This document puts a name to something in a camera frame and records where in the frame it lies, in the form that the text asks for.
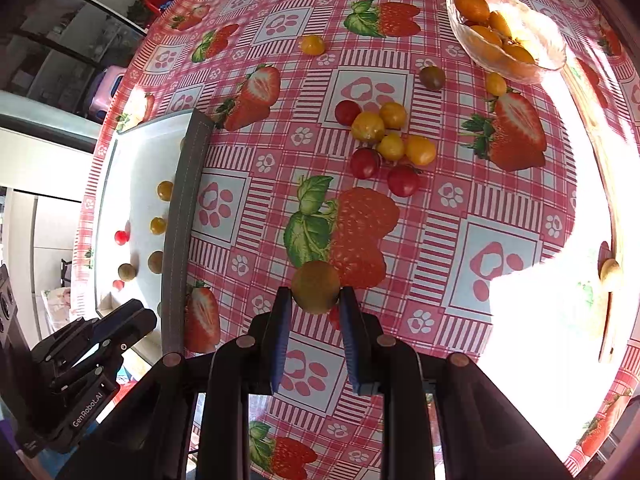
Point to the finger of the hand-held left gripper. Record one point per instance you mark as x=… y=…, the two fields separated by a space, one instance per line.
x=120 y=316
x=140 y=327

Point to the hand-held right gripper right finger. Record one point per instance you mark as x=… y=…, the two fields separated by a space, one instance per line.
x=352 y=342

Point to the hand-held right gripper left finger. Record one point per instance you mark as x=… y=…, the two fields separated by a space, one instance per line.
x=281 y=332

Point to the yellow-green tomato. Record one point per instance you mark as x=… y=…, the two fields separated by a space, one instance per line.
x=316 y=287

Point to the white tray with grey rim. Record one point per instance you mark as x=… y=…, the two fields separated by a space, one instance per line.
x=135 y=170

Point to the small red cherry tomato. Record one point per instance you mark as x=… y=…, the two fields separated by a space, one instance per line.
x=118 y=285
x=120 y=236

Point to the olive green tomato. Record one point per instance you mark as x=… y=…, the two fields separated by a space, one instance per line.
x=155 y=261
x=127 y=271

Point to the amber cherry tomato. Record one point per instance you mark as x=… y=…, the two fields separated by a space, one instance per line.
x=158 y=225
x=165 y=190

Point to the strawberry print plaid tablecloth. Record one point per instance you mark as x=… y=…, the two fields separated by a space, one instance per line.
x=440 y=240

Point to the yellow cherry tomato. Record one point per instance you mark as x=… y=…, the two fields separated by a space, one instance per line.
x=496 y=84
x=390 y=146
x=312 y=45
x=393 y=115
x=368 y=126

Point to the orange-yellow tomato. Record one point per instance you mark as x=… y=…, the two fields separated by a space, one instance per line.
x=420 y=150

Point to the pink plastic stool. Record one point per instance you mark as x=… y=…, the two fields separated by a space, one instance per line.
x=105 y=90

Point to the small pale yellow tomato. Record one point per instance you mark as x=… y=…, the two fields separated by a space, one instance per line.
x=610 y=272

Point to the dark brown tomato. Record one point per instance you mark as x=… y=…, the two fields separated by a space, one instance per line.
x=432 y=78

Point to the long wooden strip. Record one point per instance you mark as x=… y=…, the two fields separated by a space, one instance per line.
x=595 y=115

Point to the large yellow-orange tomato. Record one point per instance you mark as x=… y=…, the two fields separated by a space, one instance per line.
x=485 y=37
x=517 y=52

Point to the round yellow-orange tomato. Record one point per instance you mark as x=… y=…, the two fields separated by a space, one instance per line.
x=498 y=22

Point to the orange mandarin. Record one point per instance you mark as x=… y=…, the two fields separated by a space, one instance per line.
x=471 y=5

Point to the clear glass bowl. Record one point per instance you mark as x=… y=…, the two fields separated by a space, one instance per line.
x=547 y=35

